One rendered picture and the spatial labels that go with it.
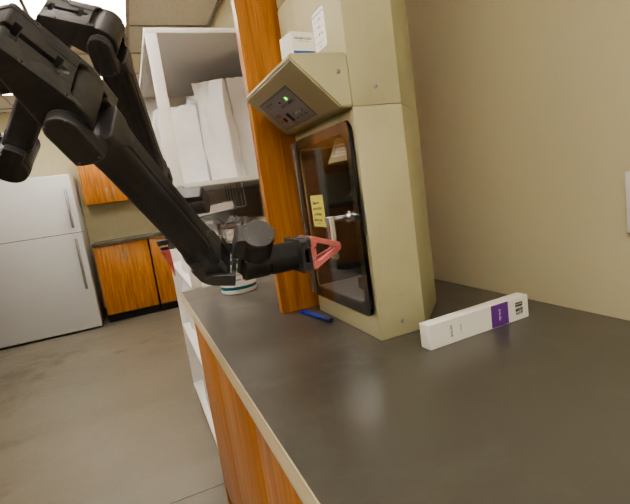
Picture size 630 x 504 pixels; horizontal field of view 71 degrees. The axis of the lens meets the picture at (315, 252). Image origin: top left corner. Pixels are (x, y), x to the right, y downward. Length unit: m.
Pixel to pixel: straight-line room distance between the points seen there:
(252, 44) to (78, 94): 0.73
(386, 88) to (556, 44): 0.37
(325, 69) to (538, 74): 0.48
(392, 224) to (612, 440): 0.51
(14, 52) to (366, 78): 0.59
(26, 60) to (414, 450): 0.60
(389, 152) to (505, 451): 0.57
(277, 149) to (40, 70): 0.75
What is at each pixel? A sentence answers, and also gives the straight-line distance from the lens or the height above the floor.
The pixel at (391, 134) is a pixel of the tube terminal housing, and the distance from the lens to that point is 0.92.
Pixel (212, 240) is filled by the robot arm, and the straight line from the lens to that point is 0.79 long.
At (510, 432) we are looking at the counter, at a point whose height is 0.94.
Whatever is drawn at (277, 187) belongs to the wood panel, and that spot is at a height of 1.28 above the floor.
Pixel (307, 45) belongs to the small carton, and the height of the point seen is 1.54.
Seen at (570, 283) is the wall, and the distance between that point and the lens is 1.12.
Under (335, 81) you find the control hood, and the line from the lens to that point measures 0.88.
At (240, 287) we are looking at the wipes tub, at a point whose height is 0.96.
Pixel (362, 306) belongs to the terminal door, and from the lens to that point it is 0.94.
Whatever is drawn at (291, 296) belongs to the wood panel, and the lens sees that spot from 1.22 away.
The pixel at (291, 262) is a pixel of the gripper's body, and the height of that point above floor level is 1.13.
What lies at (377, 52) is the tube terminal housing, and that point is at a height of 1.51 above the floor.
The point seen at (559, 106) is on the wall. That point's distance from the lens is 1.09.
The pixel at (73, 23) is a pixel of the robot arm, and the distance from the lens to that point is 0.93.
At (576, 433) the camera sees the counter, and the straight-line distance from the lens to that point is 0.64.
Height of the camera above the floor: 1.27
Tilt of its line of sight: 8 degrees down
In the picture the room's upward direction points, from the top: 8 degrees counter-clockwise
